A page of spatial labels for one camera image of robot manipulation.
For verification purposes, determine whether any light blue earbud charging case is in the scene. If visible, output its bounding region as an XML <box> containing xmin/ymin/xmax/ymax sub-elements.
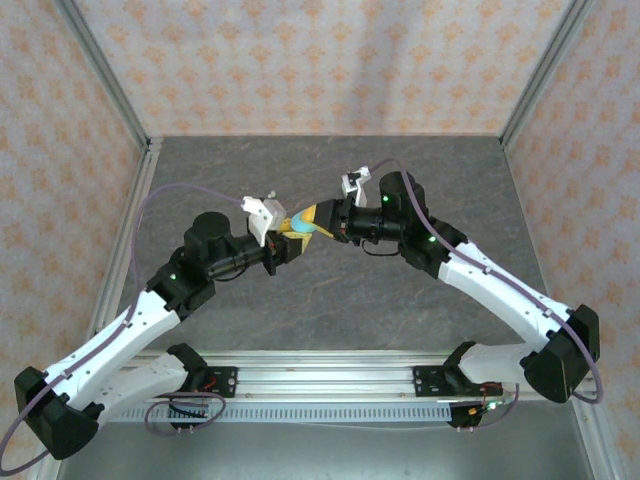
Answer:
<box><xmin>291</xmin><ymin>210</ymin><xmax>317</xmax><ymax>235</ymax></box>

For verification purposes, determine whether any grey metal sheet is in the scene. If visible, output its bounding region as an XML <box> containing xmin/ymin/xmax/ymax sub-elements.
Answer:
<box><xmin>57</xmin><ymin>402</ymin><xmax>594</xmax><ymax>480</ymax></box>

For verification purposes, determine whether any aluminium table side rail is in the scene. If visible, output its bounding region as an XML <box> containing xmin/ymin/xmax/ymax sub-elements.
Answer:
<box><xmin>499</xmin><ymin>137</ymin><xmax>619</xmax><ymax>480</ymax></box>
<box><xmin>29</xmin><ymin>137</ymin><xmax>164</xmax><ymax>480</ymax></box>

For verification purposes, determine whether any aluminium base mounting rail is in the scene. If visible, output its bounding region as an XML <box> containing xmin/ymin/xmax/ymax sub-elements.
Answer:
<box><xmin>119</xmin><ymin>349</ymin><xmax>551</xmax><ymax>401</ymax></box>

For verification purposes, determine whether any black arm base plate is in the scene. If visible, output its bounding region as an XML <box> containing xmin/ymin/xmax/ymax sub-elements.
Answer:
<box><xmin>413</xmin><ymin>366</ymin><xmax>451</xmax><ymax>399</ymax></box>
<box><xmin>202</xmin><ymin>366</ymin><xmax>239</xmax><ymax>399</ymax></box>

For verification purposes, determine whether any slotted grey cable duct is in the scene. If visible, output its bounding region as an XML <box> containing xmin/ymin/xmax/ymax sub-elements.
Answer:
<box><xmin>107</xmin><ymin>403</ymin><xmax>454</xmax><ymax>425</ymax></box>

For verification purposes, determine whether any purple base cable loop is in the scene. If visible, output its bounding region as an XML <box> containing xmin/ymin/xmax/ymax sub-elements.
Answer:
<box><xmin>143</xmin><ymin>390</ymin><xmax>227</xmax><ymax>437</ymax></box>
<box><xmin>457</xmin><ymin>382</ymin><xmax>521</xmax><ymax>432</ymax></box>

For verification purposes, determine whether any aluminium frame post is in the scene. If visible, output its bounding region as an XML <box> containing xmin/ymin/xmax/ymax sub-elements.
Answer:
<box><xmin>53</xmin><ymin>0</ymin><xmax>154</xmax><ymax>151</ymax></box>
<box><xmin>499</xmin><ymin>0</ymin><xmax>596</xmax><ymax>149</ymax></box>

